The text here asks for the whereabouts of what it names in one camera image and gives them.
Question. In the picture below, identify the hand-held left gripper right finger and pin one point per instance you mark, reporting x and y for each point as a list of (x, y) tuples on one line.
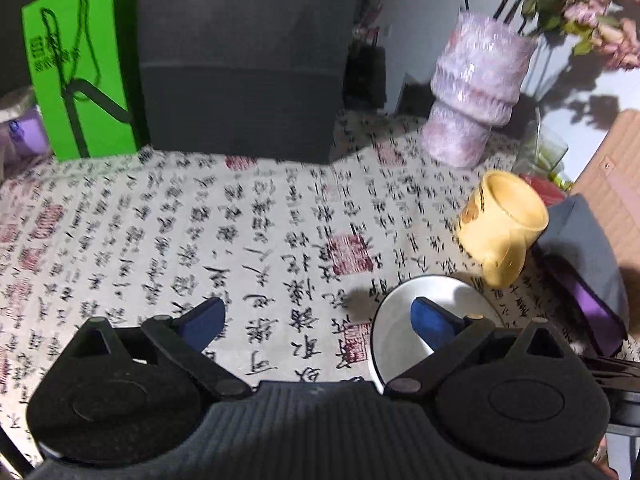
[(432, 325)]

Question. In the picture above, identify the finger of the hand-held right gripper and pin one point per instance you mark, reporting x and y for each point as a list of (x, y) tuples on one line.
[(615, 367)]

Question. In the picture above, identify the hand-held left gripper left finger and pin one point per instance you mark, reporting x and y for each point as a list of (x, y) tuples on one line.
[(205, 320)]

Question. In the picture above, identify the white bowl with black rim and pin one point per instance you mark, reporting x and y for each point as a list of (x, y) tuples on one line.
[(400, 340)]

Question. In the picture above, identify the calligraphy print tablecloth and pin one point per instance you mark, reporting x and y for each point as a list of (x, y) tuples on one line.
[(200, 235)]

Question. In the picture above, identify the yellow mug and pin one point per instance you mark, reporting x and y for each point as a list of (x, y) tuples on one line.
[(492, 255)]

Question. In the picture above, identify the grey and purple cloth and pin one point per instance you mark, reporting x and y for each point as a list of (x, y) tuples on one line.
[(580, 245)]

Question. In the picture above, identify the small red item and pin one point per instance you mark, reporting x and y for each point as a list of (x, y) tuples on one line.
[(542, 192)]

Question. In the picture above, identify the pink hard case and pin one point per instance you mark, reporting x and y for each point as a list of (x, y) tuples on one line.
[(615, 185)]

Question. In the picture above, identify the clear drinking glass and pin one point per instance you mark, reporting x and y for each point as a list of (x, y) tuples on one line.
[(542, 152)]

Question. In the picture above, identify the green paper bag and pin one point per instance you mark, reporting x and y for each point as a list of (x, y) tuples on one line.
[(100, 125)]

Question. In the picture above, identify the dark grey paper bag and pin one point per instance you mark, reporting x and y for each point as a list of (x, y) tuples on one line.
[(240, 85)]

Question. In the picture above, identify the purple ribbed vase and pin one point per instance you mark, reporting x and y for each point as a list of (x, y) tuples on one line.
[(470, 85)]

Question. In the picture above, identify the black object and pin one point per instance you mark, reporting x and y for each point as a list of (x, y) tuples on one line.
[(367, 80)]

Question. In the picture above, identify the purple tissue pack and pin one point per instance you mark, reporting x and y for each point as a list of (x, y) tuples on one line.
[(25, 135)]

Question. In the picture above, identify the dried pink flowers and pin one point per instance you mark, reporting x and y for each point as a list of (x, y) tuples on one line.
[(582, 12)]

